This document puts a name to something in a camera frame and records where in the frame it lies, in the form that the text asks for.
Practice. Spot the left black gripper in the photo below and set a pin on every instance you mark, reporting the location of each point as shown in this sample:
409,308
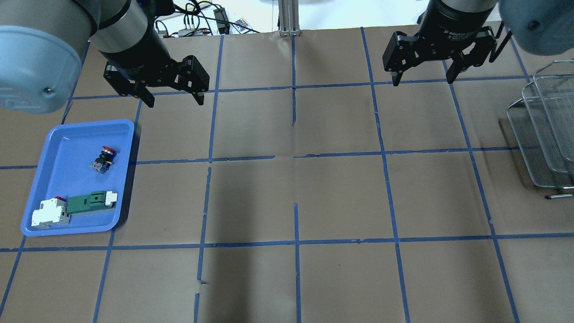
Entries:
136,54

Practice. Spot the green terminal block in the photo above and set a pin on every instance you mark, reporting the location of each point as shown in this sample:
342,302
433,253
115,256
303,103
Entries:
93,202

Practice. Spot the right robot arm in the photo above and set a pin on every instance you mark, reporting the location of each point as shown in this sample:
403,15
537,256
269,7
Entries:
540,27

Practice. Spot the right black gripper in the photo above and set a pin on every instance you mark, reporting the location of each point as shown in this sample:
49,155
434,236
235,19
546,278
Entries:
453,28

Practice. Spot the aluminium frame post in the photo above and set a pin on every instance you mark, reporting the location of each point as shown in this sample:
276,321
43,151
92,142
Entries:
288,17

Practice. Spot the white circuit breaker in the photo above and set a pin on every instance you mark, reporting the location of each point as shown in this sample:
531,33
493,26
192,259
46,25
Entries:
50,213

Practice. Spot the red emergency stop button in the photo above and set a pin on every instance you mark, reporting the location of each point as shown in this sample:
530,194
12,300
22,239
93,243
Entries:
105,159

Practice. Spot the silver wire mesh shelf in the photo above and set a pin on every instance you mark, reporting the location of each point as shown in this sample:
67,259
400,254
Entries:
542,123

